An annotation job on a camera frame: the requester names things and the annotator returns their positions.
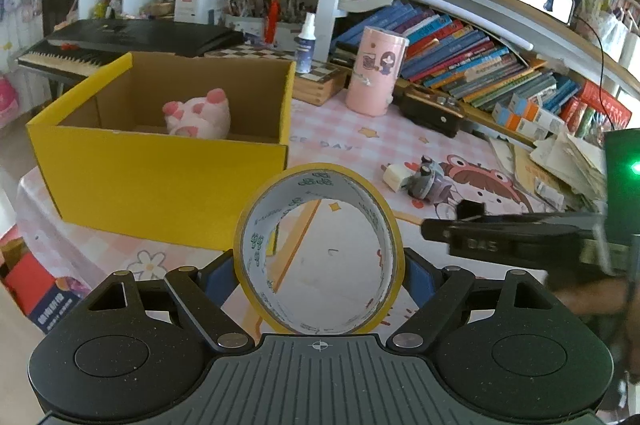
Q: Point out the pink cartoon canister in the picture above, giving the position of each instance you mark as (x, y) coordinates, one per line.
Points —
(375, 75)

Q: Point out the pink plush toy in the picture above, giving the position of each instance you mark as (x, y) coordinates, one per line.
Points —
(200, 115)

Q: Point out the white charger plug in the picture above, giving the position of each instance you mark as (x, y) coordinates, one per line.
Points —
(395, 177)

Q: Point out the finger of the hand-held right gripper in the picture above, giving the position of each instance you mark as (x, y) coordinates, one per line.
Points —
(500, 240)

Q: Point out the small clear spray bottle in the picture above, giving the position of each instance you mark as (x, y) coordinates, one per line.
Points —
(305, 50)

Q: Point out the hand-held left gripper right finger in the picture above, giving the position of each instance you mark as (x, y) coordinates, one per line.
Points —
(420, 280)

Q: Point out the white pen holder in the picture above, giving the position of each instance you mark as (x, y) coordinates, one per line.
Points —
(245, 27)

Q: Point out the yellow tape roll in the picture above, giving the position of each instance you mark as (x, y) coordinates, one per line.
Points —
(255, 255)

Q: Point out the wooden chess board box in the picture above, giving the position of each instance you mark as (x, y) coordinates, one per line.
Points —
(320, 87)

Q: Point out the pile of papers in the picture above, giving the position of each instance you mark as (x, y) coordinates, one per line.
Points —
(565, 165)

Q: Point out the black electronic keyboard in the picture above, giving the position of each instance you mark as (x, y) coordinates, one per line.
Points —
(125, 35)

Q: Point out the rows of books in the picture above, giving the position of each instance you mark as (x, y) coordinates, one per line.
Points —
(475, 65)

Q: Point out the yellow cardboard box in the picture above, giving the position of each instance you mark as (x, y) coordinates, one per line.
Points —
(150, 185)

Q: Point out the person's right hand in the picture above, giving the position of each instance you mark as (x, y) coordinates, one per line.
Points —
(595, 297)

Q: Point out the desktop with pink checkered cloth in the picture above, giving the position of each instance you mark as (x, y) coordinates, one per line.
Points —
(350, 135)

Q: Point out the pink backpack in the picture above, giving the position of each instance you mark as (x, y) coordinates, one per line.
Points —
(6, 95)

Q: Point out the blue toy truck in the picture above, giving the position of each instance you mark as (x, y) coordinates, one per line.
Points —
(430, 185)

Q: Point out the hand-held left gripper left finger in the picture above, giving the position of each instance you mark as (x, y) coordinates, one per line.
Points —
(220, 280)

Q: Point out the red cardboard box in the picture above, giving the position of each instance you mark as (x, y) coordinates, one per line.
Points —
(25, 285)

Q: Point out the white box with red label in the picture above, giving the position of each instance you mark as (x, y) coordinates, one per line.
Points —
(186, 4)

